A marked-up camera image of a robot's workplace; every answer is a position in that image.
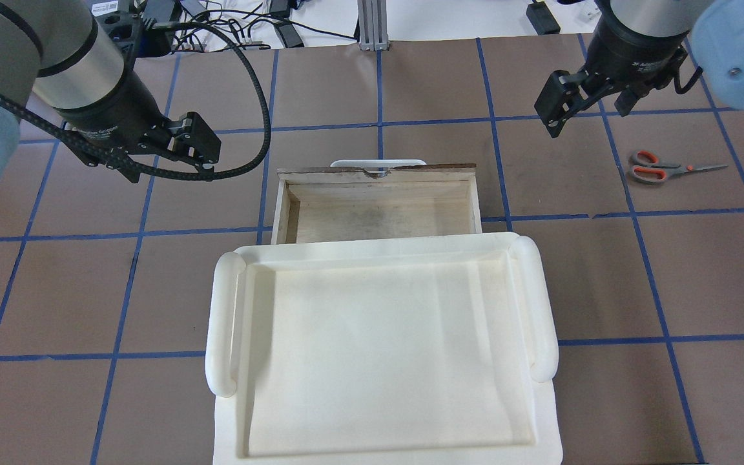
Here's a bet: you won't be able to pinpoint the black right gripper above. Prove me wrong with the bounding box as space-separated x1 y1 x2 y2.
534 17 690 138

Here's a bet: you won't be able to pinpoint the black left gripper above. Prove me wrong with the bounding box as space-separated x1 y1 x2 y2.
56 97 222 183

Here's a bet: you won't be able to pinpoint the grey orange handled scissors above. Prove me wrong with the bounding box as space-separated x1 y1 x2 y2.
628 150 727 185

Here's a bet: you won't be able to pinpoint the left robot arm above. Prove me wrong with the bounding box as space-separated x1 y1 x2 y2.
0 1 221 182

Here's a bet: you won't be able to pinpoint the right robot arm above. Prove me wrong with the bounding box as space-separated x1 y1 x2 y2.
534 1 744 138

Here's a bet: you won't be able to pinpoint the open wooden drawer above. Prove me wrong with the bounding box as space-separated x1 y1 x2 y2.
271 163 483 244

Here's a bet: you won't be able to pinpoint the black power adapter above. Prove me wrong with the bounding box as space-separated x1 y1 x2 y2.
525 1 561 36

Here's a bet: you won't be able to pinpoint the black power brick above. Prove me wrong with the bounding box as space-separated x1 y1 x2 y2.
274 23 305 49

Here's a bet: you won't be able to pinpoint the white drawer handle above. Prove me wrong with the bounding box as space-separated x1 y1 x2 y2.
329 159 426 171

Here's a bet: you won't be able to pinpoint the aluminium frame post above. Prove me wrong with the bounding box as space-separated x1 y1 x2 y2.
357 0 391 51

